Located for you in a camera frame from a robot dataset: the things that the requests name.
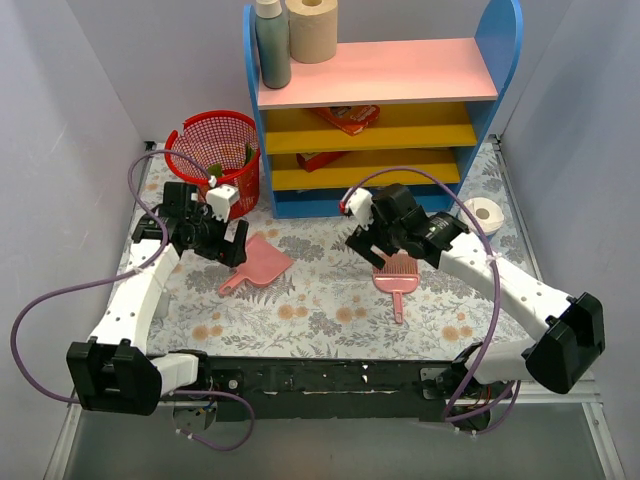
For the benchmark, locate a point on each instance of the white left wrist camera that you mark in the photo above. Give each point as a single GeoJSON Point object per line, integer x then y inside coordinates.
{"type": "Point", "coordinates": [221, 199]}

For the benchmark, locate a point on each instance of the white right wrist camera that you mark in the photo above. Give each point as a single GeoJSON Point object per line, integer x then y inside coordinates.
{"type": "Point", "coordinates": [357, 202]}

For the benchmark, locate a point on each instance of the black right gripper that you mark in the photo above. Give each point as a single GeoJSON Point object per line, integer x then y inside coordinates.
{"type": "Point", "coordinates": [373, 245]}

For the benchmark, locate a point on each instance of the blue wooden shelf unit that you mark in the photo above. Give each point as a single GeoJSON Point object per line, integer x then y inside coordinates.
{"type": "Point", "coordinates": [437, 99]}

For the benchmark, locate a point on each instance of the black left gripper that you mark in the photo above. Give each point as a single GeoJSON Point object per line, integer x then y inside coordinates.
{"type": "Point", "coordinates": [223, 245]}

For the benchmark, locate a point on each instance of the pink dustpan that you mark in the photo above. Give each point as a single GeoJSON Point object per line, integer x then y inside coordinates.
{"type": "Point", "coordinates": [263, 265]}

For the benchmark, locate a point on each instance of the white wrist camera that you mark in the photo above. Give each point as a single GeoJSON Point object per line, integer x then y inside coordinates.
{"type": "Point", "coordinates": [221, 199]}
{"type": "Point", "coordinates": [357, 202]}

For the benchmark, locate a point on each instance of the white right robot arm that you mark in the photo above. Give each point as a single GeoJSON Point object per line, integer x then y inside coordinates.
{"type": "Point", "coordinates": [566, 334]}

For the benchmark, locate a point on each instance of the red mesh waste basket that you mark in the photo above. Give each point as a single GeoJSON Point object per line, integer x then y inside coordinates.
{"type": "Point", "coordinates": [217, 137]}

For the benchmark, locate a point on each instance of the red box lower shelf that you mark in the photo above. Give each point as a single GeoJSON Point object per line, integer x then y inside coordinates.
{"type": "Point", "coordinates": [310, 162]}

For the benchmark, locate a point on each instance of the orange snack box upper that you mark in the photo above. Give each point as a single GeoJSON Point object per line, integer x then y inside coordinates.
{"type": "Point", "coordinates": [351, 120]}

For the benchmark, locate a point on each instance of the beige paper roll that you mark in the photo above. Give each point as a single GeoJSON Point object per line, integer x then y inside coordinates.
{"type": "Point", "coordinates": [313, 27]}

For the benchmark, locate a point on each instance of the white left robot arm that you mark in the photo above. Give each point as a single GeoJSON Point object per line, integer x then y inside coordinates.
{"type": "Point", "coordinates": [111, 371]}

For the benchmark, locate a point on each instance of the green paper scrap near roll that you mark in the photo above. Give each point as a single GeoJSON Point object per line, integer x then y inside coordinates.
{"type": "Point", "coordinates": [249, 153]}

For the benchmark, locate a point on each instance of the grey green bottle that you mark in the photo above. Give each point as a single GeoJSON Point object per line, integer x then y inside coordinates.
{"type": "Point", "coordinates": [272, 35]}

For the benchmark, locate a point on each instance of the green paper scrap front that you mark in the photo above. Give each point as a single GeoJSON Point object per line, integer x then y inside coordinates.
{"type": "Point", "coordinates": [215, 170]}

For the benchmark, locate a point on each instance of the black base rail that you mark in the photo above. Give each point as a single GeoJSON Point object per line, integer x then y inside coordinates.
{"type": "Point", "coordinates": [307, 388]}

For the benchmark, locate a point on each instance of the pink hand brush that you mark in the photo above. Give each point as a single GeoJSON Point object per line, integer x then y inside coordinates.
{"type": "Point", "coordinates": [399, 276]}

